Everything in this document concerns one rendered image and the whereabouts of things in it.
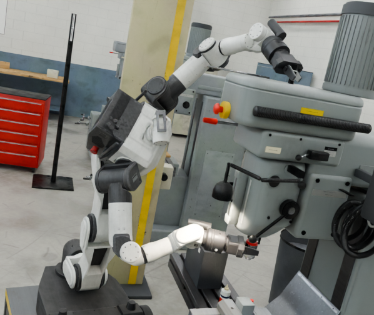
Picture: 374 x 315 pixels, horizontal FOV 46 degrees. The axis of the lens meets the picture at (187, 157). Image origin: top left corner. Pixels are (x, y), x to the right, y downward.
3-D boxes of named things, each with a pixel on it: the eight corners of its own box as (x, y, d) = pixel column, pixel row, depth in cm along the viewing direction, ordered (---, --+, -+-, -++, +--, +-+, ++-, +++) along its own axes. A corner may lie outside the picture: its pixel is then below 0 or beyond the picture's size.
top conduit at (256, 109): (255, 117, 139) (257, 106, 138) (250, 114, 143) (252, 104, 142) (370, 134, 153) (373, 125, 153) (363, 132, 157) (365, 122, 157)
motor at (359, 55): (342, 94, 154) (368, -1, 146) (311, 87, 172) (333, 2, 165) (388, 102, 160) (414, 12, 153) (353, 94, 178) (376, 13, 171)
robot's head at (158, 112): (151, 137, 174) (153, 131, 166) (150, 117, 176) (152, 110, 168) (167, 137, 175) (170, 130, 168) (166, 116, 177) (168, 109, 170)
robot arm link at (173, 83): (167, 67, 187) (143, 88, 187) (179, 79, 183) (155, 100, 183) (177, 80, 197) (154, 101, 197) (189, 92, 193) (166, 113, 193)
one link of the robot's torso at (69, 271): (60, 274, 245) (64, 252, 242) (96, 271, 255) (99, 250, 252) (69, 294, 228) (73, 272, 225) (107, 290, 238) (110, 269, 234)
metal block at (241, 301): (239, 319, 170) (242, 305, 168) (233, 310, 175) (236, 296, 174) (251, 319, 172) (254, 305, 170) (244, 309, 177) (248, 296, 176)
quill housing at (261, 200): (244, 242, 159) (264, 157, 151) (224, 219, 178) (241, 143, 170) (289, 244, 165) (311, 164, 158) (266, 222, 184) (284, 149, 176)
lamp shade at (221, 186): (207, 194, 158) (211, 178, 157) (222, 194, 163) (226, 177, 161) (220, 202, 153) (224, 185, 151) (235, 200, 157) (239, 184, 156)
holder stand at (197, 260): (196, 289, 201) (204, 249, 196) (183, 264, 221) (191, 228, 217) (220, 289, 205) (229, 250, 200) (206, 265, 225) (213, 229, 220)
